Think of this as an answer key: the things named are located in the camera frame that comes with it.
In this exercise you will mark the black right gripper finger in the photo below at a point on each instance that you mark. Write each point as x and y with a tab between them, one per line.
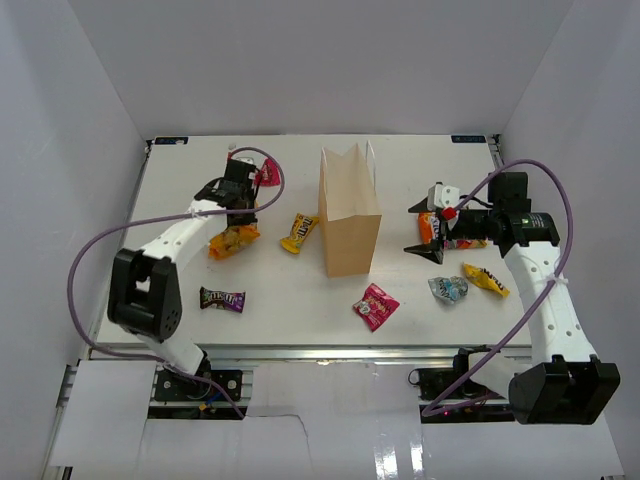
428	204
433	251

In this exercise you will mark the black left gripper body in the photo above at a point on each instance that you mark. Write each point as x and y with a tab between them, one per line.
249	199

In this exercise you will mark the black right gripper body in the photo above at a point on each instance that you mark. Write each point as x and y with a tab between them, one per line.
473	224

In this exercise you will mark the orange mango gummy bag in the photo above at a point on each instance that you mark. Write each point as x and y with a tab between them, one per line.
232	240

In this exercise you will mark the brown paper bag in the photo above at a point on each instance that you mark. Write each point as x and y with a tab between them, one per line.
349	211

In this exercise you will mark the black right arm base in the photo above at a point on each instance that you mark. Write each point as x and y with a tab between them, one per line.
432	381

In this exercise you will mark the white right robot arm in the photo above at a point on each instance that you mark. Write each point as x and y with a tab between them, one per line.
545	368

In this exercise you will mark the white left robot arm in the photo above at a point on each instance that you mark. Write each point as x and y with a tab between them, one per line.
145	298

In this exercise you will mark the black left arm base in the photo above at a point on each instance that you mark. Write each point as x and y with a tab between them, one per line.
171	387

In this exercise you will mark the red heart candy packet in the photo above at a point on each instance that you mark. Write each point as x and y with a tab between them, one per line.
268	176

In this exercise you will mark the silver blue snack packet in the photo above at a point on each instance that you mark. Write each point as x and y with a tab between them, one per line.
449	290

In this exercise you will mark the yellow M&M's packet right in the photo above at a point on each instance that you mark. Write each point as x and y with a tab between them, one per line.
484	279

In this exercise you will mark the yellow m&m's packet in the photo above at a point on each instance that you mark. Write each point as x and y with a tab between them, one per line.
484	279
301	228

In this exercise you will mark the blue label right corner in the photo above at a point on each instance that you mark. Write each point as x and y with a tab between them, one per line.
468	139

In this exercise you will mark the blue label corner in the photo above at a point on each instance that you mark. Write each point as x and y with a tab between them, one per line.
164	140
468	139

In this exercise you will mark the pink candy packet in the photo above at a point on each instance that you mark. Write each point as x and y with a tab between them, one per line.
375	307

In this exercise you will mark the blue label left corner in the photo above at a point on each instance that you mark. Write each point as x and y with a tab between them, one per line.
164	140

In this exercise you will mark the brown purple M&M's packet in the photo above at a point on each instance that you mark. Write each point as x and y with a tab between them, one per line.
228	301

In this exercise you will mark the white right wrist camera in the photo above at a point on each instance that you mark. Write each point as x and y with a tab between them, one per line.
444	198

